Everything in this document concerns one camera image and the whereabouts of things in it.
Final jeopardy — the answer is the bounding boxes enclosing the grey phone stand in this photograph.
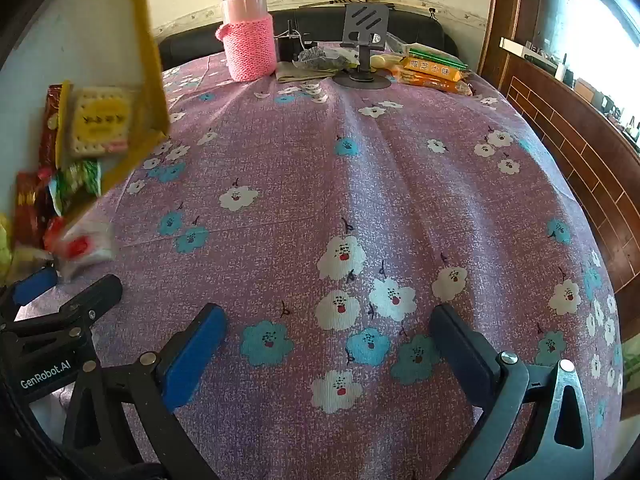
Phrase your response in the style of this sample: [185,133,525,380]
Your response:
[332,2,393,88]

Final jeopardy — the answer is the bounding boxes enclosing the pink bottle with knitted sleeve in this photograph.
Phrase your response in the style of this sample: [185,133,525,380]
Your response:
[216,0,278,82]

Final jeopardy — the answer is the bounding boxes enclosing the yellow cracker packet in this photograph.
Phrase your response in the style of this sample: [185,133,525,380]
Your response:
[65,87,138,157]

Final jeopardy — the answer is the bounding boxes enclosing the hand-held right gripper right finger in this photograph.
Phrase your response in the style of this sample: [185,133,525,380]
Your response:
[430,304,596,480]

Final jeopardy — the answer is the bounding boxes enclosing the crumpled clear plastic bag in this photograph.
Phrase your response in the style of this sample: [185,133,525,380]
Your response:
[292,45,361,73]

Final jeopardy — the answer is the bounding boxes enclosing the purple floral tablecloth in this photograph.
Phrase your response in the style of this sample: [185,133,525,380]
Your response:
[15,52,626,480]

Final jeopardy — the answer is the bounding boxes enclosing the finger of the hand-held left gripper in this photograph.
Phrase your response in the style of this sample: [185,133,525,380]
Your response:
[50,274,124,331]
[0,265,58,311]

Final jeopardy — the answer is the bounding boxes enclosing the beige folded cloth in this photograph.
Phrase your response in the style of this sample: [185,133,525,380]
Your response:
[275,60,341,83]

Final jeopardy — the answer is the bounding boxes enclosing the black sofa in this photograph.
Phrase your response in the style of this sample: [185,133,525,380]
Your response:
[157,7,458,71]

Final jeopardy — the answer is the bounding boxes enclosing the yellow-edged white tray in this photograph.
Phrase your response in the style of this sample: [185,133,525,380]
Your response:
[60,0,172,223]

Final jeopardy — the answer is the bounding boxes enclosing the long white box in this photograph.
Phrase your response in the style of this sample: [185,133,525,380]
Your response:
[500,37,558,68]

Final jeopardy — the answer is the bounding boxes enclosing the red white snack packet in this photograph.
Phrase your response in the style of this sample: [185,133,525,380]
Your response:
[44,220,117,281]

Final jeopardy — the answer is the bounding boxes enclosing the green yellow snack packet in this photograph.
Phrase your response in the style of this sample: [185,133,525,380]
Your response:
[402,42,468,71]

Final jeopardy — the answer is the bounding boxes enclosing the orange cracker packet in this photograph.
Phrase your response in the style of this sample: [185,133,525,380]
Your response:
[392,67,473,97]
[402,57,463,81]

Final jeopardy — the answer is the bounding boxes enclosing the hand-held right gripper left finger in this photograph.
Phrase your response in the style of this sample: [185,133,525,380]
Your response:
[60,302,228,480]

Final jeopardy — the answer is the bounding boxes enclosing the black device with wires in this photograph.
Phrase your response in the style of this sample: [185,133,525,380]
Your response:
[277,20,318,63]

